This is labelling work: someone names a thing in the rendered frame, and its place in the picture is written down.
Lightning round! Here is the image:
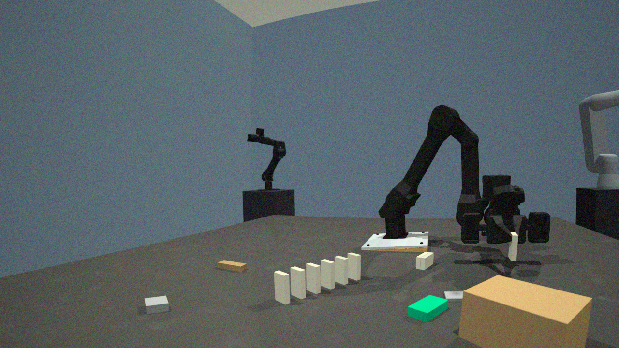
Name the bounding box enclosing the green rectangular block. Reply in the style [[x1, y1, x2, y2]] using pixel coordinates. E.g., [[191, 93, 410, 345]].
[[407, 295, 448, 322]]

